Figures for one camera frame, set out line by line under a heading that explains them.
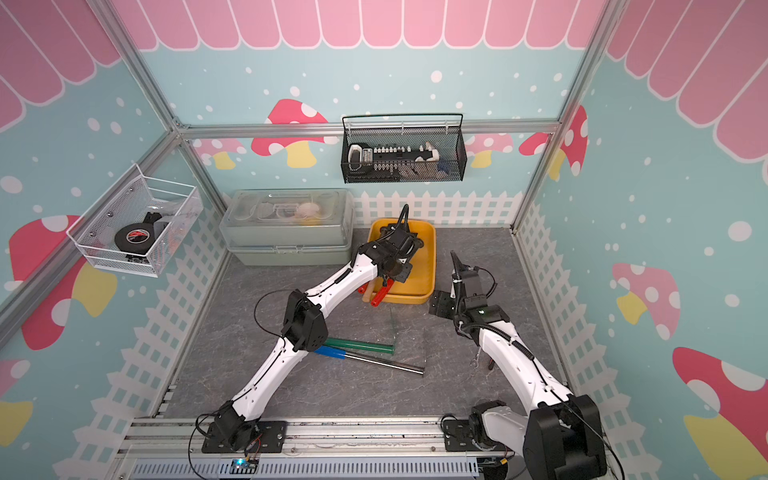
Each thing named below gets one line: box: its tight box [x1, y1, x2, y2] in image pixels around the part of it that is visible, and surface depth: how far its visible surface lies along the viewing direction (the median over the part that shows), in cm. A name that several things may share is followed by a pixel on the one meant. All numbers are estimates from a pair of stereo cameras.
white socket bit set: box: [346, 142, 440, 181], surface depth 90 cm
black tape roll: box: [114, 223, 155, 255], surface depth 71 cm
